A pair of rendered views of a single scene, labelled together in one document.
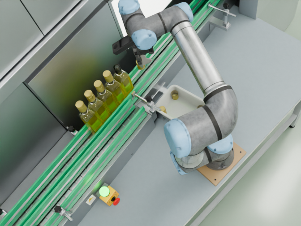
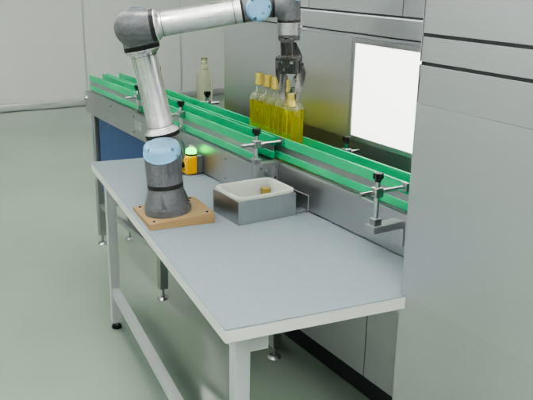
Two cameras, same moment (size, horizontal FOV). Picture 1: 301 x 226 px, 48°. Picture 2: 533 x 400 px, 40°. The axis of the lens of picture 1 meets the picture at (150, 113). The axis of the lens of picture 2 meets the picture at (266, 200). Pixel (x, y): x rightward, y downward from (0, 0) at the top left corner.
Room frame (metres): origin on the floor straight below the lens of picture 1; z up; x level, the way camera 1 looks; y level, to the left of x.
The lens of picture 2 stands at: (0.93, -2.45, 1.54)
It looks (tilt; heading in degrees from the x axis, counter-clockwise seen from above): 18 degrees down; 92
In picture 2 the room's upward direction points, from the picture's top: 1 degrees clockwise
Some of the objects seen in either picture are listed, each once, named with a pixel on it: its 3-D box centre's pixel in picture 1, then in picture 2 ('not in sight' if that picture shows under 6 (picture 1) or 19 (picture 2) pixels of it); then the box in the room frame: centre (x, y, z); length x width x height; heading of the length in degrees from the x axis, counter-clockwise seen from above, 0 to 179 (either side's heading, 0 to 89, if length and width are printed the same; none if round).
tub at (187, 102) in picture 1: (181, 109); (254, 199); (0.82, -0.15, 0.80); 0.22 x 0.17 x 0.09; 34
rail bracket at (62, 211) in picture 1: (67, 215); (175, 117); (0.46, 0.47, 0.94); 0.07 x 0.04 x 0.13; 34
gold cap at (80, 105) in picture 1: (81, 106); (259, 78); (0.81, 0.26, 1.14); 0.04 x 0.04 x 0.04
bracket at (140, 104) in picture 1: (147, 110); (266, 171); (0.85, 0.01, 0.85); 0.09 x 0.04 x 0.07; 34
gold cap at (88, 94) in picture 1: (89, 95); (268, 80); (0.85, 0.21, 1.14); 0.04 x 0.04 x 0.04
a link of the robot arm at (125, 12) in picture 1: (131, 13); (287, 4); (0.91, -0.06, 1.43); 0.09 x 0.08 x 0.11; 4
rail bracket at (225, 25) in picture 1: (221, 18); (382, 210); (1.19, -0.53, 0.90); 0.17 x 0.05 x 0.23; 34
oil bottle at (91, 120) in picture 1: (92, 123); (258, 119); (0.81, 0.26, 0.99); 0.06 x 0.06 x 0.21; 33
